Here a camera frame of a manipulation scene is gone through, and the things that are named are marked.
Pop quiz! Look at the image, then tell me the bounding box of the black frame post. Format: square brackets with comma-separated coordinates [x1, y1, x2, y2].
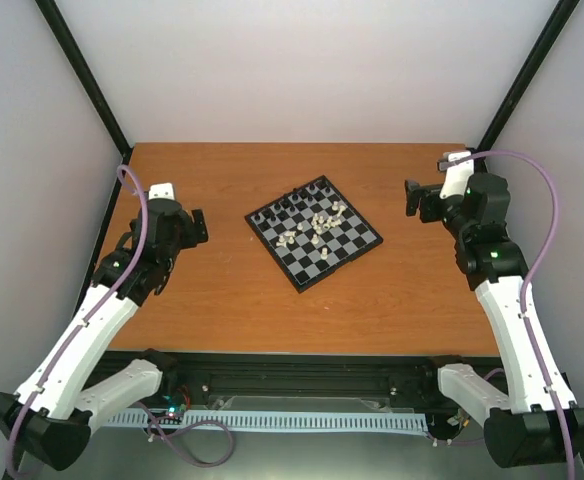
[34, 0, 134, 156]
[476, 0, 580, 151]

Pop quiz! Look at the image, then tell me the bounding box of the right black frame post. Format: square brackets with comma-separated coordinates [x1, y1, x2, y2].
[476, 0, 580, 151]

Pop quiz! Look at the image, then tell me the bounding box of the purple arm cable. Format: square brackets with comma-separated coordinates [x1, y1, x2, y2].
[4, 164, 150, 476]
[466, 149, 578, 480]

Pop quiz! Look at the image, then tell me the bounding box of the left black frame post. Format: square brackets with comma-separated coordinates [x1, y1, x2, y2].
[34, 0, 134, 156]

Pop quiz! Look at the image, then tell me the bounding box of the black silver chess board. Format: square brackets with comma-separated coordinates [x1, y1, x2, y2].
[245, 175, 383, 293]

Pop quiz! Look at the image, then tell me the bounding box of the light blue slotted cable duct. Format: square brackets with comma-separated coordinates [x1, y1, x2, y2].
[102, 408, 429, 434]

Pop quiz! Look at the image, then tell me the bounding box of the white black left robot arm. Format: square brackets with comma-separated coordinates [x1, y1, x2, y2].
[0, 183, 208, 471]

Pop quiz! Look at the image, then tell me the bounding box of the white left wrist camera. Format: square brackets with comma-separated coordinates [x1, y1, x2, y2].
[148, 183, 176, 200]

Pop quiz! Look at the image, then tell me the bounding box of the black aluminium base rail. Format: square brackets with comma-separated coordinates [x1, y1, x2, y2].
[91, 350, 503, 416]

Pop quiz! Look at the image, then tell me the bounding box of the small electronics board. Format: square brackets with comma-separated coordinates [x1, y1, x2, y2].
[165, 392, 191, 418]

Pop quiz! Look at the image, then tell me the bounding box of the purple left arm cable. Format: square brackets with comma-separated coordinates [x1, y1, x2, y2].
[4, 164, 150, 476]

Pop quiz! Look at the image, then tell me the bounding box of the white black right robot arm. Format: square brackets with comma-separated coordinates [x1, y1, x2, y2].
[405, 151, 584, 478]

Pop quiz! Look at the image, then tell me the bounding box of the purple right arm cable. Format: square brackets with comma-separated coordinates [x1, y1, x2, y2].
[466, 149, 578, 480]

